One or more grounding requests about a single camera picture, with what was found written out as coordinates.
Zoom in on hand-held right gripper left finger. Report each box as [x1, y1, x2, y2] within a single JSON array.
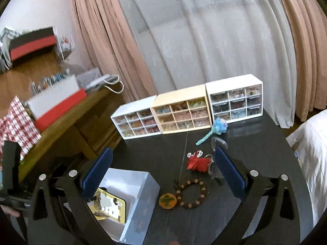
[[27, 147, 114, 245]]

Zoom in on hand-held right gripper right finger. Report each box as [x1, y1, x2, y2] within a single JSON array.
[[213, 147, 300, 245]]

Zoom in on clear hair clip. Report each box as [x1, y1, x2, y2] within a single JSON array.
[[208, 136, 228, 185]]

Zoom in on red flower keychain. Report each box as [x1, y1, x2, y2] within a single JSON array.
[[186, 150, 214, 171]]

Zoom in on blue pipe cleaner flower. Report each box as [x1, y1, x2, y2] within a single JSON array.
[[196, 117, 228, 146]]

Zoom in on white storage box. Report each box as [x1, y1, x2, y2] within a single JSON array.
[[87, 168, 160, 243]]

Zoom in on wooden bead bracelet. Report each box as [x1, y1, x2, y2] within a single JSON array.
[[174, 179, 207, 209]]

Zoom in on orange felt persimmon charm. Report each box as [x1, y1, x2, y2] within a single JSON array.
[[159, 193, 177, 208]]

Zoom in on person's left hand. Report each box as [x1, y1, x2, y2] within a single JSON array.
[[0, 206, 20, 218]]

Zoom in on yellow printed packet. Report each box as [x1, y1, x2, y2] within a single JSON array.
[[88, 187, 127, 224]]

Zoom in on red checkered cloth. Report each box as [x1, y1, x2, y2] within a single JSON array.
[[0, 96, 43, 162]]

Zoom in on wooden desk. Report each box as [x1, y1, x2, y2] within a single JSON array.
[[0, 53, 126, 183]]

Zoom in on white drawer organizer amber beads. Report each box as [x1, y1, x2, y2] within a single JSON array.
[[110, 95, 163, 140]]

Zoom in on white drawer organizer dark beads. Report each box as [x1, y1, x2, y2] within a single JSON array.
[[205, 73, 263, 123]]

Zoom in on white and red box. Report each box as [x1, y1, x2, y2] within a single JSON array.
[[26, 75, 88, 131]]

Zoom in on beige wooden drawer organizer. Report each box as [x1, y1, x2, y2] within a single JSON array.
[[152, 84, 213, 135]]

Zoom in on white bedding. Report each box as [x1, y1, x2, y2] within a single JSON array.
[[286, 111, 327, 235]]

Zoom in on black and red box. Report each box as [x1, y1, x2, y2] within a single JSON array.
[[9, 26, 57, 62]]

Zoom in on pink curtain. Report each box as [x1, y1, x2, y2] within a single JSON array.
[[271, 0, 327, 122], [69, 0, 159, 105]]

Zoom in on clear acrylic holder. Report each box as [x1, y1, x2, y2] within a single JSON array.
[[54, 31, 75, 60]]

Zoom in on white sheer curtain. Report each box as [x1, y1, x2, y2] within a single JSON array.
[[112, 0, 304, 128]]

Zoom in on white bag with handle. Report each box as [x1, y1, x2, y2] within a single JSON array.
[[77, 69, 124, 94]]

